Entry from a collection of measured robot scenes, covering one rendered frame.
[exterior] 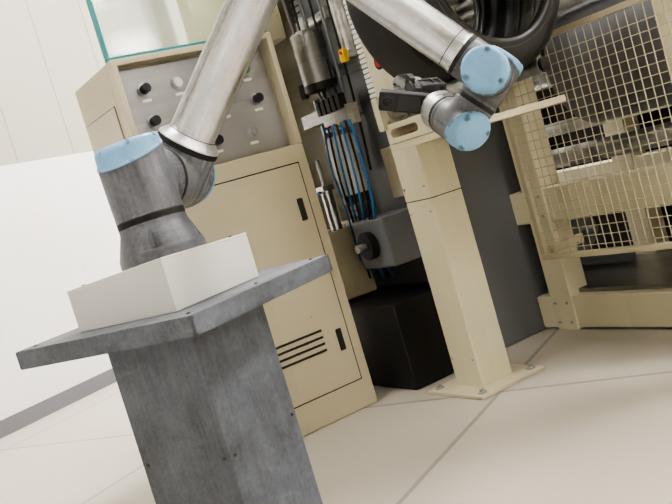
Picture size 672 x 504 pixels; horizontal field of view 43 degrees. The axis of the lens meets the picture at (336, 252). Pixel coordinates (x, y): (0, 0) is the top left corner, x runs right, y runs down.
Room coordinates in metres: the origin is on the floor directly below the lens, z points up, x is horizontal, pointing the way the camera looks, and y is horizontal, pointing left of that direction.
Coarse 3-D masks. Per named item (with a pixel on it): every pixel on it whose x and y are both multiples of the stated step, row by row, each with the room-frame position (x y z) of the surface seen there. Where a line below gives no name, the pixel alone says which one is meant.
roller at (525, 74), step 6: (534, 60) 2.41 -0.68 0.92; (540, 60) 2.39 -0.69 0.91; (546, 60) 2.40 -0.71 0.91; (528, 66) 2.42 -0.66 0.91; (534, 66) 2.40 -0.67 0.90; (540, 66) 2.39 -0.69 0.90; (546, 66) 2.39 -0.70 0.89; (522, 72) 2.44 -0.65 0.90; (528, 72) 2.42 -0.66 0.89; (534, 72) 2.41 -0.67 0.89; (540, 72) 2.40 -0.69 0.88; (522, 78) 2.46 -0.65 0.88
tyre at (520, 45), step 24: (432, 0) 2.17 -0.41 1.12; (480, 0) 2.64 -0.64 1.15; (504, 0) 2.64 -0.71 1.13; (528, 0) 2.56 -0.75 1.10; (552, 0) 2.38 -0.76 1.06; (360, 24) 2.33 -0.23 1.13; (480, 24) 2.63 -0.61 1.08; (504, 24) 2.63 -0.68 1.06; (528, 24) 2.53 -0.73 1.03; (552, 24) 2.38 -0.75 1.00; (384, 48) 2.31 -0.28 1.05; (408, 48) 2.25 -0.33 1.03; (504, 48) 2.27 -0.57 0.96; (528, 48) 2.32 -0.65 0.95; (408, 72) 2.34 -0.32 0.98; (432, 72) 2.30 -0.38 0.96
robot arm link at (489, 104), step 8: (512, 56) 1.78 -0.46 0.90; (512, 64) 1.78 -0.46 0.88; (520, 64) 1.79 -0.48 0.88; (512, 72) 1.76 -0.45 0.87; (520, 72) 1.81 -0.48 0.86; (512, 80) 1.79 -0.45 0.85; (464, 88) 1.82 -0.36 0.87; (464, 96) 1.81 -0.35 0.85; (472, 96) 1.80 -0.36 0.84; (480, 96) 1.80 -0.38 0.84; (496, 96) 1.78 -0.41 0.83; (504, 96) 1.82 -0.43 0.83; (480, 104) 1.80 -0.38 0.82; (488, 104) 1.80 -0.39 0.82; (496, 104) 1.81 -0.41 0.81; (488, 112) 1.81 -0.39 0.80
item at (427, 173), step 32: (416, 128) 2.61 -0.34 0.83; (416, 160) 2.61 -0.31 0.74; (448, 160) 2.65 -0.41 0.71; (416, 192) 2.65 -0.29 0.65; (448, 192) 2.63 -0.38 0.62; (416, 224) 2.68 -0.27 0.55; (448, 224) 2.61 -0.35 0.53; (448, 256) 2.60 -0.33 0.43; (448, 288) 2.63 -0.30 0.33; (480, 288) 2.64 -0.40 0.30; (448, 320) 2.66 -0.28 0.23; (480, 320) 2.62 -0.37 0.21; (480, 352) 2.61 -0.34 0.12; (480, 384) 2.60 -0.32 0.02
